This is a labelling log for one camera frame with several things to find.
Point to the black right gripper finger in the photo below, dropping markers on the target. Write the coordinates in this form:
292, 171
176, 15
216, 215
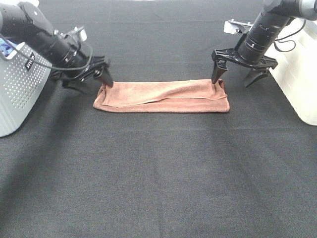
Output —
256, 74
219, 68

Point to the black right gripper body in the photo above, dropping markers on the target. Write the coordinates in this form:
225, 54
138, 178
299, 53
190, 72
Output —
220, 57

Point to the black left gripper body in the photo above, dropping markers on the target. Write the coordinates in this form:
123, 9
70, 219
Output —
80, 74

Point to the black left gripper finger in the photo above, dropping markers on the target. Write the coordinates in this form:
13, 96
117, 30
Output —
75, 85
102, 74

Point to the brown microfiber towel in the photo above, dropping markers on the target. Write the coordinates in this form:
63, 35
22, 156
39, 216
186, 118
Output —
189, 96

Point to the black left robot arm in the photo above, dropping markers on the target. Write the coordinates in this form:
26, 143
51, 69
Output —
25, 23

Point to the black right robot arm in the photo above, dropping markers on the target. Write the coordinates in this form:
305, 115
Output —
252, 46

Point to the white plastic basket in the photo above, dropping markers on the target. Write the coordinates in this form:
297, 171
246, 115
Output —
296, 73

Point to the grey perforated laundry basket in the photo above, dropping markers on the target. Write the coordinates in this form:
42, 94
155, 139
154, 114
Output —
22, 79

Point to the blue cloth in basket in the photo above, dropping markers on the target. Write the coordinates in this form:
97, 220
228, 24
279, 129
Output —
6, 50

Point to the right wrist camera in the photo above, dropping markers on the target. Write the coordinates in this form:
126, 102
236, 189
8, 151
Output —
236, 27

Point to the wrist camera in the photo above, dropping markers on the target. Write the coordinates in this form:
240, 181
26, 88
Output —
236, 27
78, 33

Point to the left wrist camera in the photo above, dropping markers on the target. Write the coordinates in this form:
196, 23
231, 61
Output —
78, 33

